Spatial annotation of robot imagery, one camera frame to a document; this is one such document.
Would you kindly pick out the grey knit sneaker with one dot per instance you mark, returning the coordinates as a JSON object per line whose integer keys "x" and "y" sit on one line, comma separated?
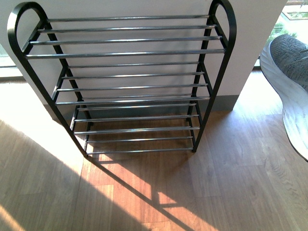
{"x": 284, "y": 63}

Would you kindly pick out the black metal shoe rack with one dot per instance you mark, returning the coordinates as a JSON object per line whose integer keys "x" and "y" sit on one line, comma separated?
{"x": 130, "y": 84}

